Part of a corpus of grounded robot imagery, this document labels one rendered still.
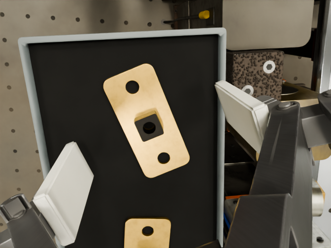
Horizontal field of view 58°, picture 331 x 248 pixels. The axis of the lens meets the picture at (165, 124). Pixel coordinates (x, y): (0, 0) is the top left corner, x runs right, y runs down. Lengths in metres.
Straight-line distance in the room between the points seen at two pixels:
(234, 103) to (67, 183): 0.10
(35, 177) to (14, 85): 0.22
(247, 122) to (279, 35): 0.18
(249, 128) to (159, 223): 0.13
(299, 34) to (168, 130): 0.18
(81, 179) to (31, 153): 0.58
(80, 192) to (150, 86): 0.09
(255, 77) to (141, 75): 0.13
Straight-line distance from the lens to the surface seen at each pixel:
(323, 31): 0.44
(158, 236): 0.27
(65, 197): 0.17
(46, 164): 0.24
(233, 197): 0.47
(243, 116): 0.16
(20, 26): 0.71
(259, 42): 0.32
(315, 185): 0.38
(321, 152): 0.38
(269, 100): 0.17
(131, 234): 0.27
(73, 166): 0.19
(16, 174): 0.81
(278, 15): 0.32
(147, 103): 0.22
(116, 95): 0.22
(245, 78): 0.30
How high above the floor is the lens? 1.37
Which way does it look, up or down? 72 degrees down
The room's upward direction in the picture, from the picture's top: 163 degrees clockwise
